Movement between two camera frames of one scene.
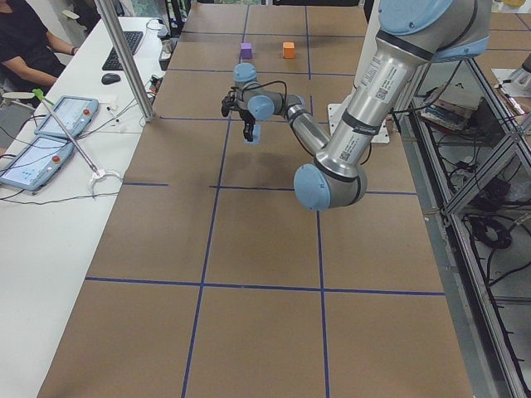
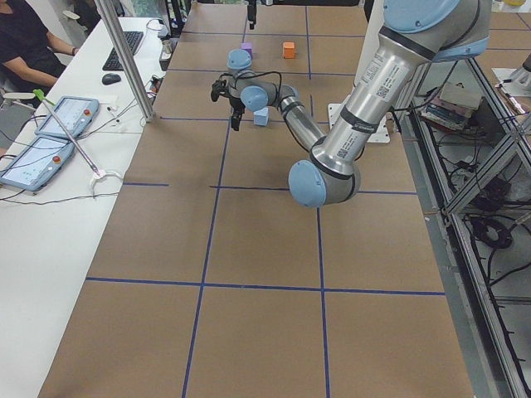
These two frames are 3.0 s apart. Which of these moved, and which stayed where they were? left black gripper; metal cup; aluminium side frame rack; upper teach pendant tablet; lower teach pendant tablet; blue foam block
Moved: left black gripper; blue foam block
Stayed: lower teach pendant tablet; aluminium side frame rack; upper teach pendant tablet; metal cup
